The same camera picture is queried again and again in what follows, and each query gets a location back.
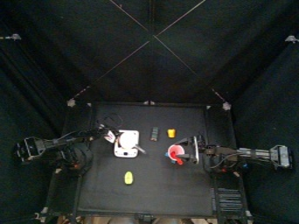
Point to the yellow-green toy starfruit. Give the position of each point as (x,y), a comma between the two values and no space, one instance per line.
(129,178)

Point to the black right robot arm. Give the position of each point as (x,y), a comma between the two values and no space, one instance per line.
(249,153)

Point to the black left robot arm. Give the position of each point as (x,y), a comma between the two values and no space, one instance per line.
(54,142)

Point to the red toy chili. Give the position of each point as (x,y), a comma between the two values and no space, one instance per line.
(180,161)

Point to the white round bowl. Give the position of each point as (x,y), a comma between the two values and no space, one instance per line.
(128,140)

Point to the red cup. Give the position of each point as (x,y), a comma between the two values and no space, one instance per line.
(176,150)

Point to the white square tray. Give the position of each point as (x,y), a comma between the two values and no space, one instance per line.
(134,134)

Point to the yellow-orange toy food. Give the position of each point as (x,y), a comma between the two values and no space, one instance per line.
(172,133)

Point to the small blue toy piece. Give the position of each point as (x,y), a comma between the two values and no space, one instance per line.
(168,154)

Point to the grey spoon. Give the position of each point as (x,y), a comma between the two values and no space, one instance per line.
(141,149)

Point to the black plate with white print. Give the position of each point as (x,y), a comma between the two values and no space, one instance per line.
(230,199)

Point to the black table edge clamp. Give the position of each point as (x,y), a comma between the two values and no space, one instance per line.
(145,217)

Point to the grey cloth clamp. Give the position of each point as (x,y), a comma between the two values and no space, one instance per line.
(15,37)
(292,38)

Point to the grey frame middle bracket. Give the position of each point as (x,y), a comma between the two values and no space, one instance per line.
(149,102)

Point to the grey frame corner bracket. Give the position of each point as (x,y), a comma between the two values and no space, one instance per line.
(226,106)
(71,102)

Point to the grey table corner bracket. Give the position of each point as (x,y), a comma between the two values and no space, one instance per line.
(41,214)
(249,214)

